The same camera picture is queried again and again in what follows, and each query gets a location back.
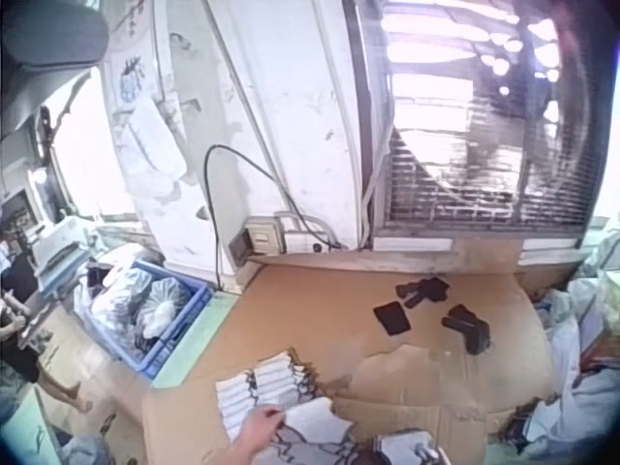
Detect stack of grey white socks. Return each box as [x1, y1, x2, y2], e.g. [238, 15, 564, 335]
[371, 427, 440, 465]

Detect black bundled item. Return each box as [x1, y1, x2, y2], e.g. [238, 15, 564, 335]
[441, 303, 494, 357]
[395, 276, 452, 311]

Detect blue plastic crate with bags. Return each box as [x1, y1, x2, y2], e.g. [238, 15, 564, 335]
[72, 258, 215, 380]

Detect white sock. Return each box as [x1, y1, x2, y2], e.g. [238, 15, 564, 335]
[279, 396, 356, 457]

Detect brown cardboard sheet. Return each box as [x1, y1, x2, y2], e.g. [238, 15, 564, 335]
[142, 263, 559, 465]

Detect heap of plastic bags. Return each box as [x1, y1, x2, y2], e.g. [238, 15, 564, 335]
[488, 216, 620, 459]

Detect window with metal grille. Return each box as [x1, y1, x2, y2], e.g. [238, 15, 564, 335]
[370, 0, 600, 246]

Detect person's left hand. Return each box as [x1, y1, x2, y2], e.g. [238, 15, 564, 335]
[239, 405, 287, 455]

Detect dark grey hood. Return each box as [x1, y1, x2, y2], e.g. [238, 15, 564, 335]
[0, 0, 110, 133]

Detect clear plastic bag on wall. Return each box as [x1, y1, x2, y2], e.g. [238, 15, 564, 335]
[126, 95, 189, 198]

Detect black cable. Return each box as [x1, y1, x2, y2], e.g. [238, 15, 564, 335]
[202, 143, 351, 253]

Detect white sealing machine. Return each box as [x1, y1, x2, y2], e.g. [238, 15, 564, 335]
[27, 214, 100, 297]

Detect flat black pouch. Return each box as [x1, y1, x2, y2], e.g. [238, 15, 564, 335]
[372, 300, 414, 338]

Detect grey wall socket box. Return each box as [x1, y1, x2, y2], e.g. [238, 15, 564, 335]
[227, 215, 288, 266]

